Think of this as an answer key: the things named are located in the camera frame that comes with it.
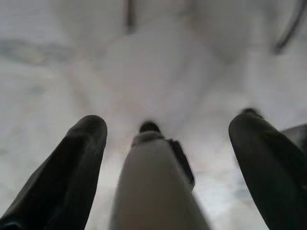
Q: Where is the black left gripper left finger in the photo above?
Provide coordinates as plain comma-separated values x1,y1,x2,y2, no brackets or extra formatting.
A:
0,115,108,230

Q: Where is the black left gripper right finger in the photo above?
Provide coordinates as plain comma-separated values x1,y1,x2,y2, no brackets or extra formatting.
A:
228,112,307,230

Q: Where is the silver robot leg, black foot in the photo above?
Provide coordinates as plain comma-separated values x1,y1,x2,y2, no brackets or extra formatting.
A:
109,121,212,230

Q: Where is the dark thin chair leg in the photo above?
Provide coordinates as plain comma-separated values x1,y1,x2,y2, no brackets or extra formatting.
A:
274,0,305,55

